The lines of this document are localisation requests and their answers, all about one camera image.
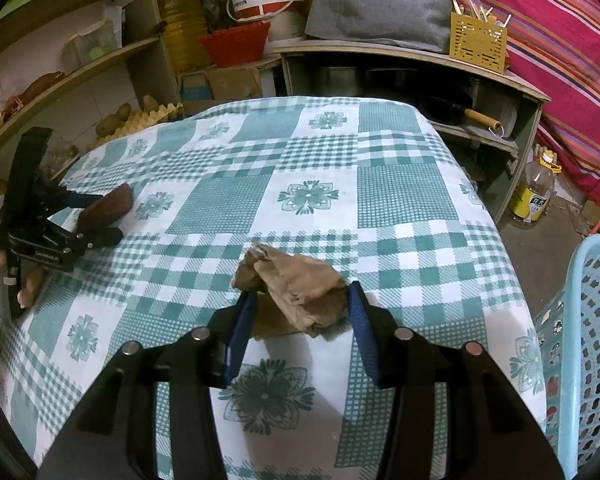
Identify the yellow utensil caddy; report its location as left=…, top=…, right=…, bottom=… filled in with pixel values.
left=450, top=0, right=508, bottom=75

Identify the striped magenta curtain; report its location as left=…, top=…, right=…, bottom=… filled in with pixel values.
left=474, top=0, right=600, bottom=206

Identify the light blue laundry basket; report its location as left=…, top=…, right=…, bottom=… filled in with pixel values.
left=534, top=234, right=600, bottom=479

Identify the brown paper bag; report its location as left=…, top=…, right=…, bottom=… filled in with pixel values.
left=232, top=244, right=347, bottom=339

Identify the red plastic basin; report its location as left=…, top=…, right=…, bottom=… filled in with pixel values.
left=199, top=22, right=271, bottom=68

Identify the yellow egg carton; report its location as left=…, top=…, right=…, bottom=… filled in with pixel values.
left=87, top=103, right=184, bottom=151

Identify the grey cushion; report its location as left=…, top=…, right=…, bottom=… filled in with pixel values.
left=306, top=0, right=452, bottom=54

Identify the green checkered tablecloth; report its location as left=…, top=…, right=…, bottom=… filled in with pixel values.
left=0, top=98, right=546, bottom=479

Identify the cardboard box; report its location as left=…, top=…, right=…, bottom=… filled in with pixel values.
left=180, top=67, right=263, bottom=101

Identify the wooden wall shelving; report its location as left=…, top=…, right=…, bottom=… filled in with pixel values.
left=0, top=0, right=178, bottom=179

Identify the wooden handled pan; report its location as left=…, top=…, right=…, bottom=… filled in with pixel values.
left=464, top=108, right=505, bottom=138

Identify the cooking oil bottle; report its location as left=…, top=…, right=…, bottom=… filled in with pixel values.
left=508, top=148, right=562, bottom=229

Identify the low grey side shelf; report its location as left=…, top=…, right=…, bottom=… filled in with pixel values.
left=275, top=40, right=550, bottom=223

